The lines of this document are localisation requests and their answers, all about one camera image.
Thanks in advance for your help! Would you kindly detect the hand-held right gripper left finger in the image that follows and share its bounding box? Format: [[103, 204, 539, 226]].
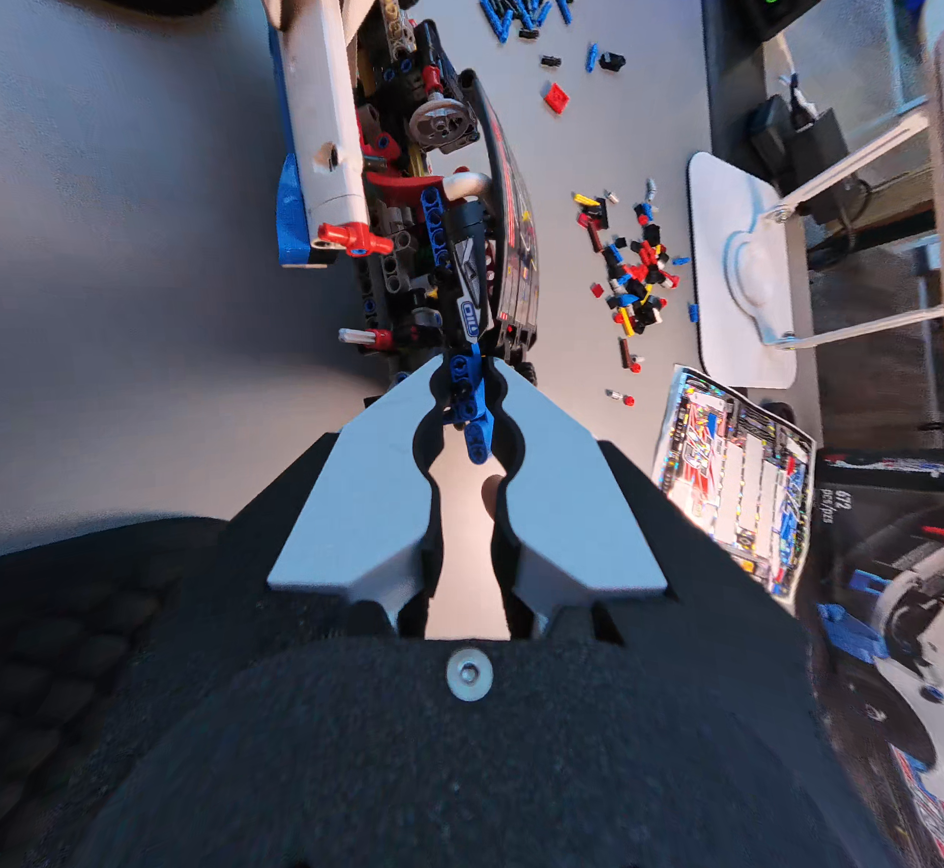
[[266, 355, 452, 623]]

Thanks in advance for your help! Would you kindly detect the pile of small lego pieces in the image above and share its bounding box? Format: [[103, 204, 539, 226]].
[[571, 178, 700, 409]]

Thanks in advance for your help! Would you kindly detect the white and blue lego panel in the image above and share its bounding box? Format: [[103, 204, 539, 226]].
[[269, 0, 397, 270]]

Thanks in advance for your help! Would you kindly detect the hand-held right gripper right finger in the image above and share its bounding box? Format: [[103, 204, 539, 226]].
[[483, 358, 670, 636]]

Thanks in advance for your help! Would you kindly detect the lego race car model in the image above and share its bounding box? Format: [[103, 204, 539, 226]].
[[338, 0, 544, 461]]

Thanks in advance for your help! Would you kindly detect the lego set box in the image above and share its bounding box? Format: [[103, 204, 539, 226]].
[[796, 450, 944, 868]]

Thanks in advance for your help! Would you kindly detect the holographic sticker sheet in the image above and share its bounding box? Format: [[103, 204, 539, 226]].
[[652, 365, 817, 601]]

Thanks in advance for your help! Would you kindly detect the black power adapter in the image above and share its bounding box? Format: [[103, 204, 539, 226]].
[[747, 75, 861, 222]]

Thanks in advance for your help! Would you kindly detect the white book stand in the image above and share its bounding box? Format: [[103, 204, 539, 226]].
[[686, 0, 944, 391]]

